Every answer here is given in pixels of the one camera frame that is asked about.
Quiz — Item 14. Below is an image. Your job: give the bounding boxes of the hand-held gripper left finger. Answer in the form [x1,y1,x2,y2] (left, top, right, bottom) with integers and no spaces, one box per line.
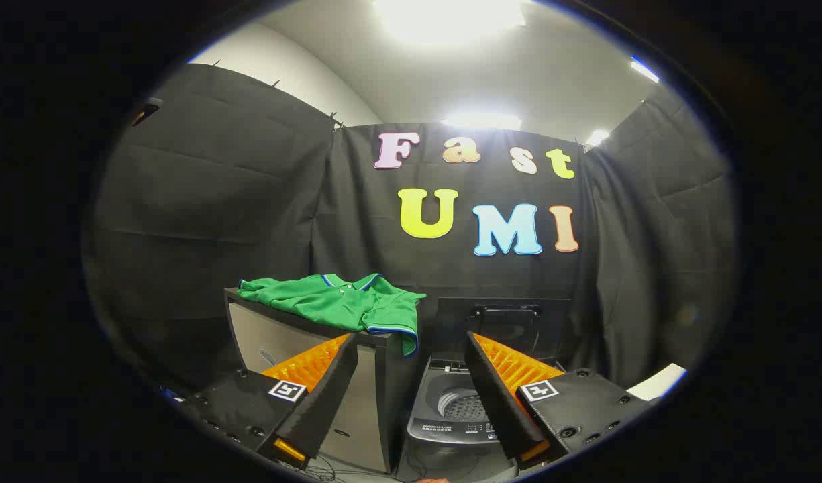
[183,333,359,470]

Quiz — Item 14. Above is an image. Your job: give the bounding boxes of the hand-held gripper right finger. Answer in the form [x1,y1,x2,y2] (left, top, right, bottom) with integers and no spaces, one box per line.
[465,330,654,470]

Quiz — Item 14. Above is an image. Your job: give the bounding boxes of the grey washing machine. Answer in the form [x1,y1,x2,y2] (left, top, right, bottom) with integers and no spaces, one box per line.
[405,356,567,483]

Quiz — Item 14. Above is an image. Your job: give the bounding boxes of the dark washing machine lid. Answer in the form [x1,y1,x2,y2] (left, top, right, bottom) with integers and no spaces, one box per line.
[436,297,571,368]

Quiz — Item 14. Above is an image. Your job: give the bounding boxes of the green polo shirt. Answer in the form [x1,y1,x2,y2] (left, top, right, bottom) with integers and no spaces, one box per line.
[238,273,427,358]

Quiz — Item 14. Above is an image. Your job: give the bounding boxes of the grey cabinet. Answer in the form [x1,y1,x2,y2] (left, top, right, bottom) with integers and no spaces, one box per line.
[224,287,421,474]

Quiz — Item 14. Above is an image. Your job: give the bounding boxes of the white board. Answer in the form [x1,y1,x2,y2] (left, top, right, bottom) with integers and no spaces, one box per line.
[627,363,687,402]

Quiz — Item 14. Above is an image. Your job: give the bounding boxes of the black backdrop cloth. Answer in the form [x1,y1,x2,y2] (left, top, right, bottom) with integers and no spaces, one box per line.
[82,64,737,396]

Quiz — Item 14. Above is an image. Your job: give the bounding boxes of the small dark mounted device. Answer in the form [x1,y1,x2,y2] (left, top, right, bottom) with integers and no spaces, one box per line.
[130,97,164,127]

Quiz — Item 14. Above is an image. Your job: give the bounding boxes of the large ceiling light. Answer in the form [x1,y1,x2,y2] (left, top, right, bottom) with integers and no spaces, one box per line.
[374,0,527,42]

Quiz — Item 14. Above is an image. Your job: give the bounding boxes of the thin black cables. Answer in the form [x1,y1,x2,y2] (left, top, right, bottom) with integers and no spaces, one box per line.
[309,455,384,483]

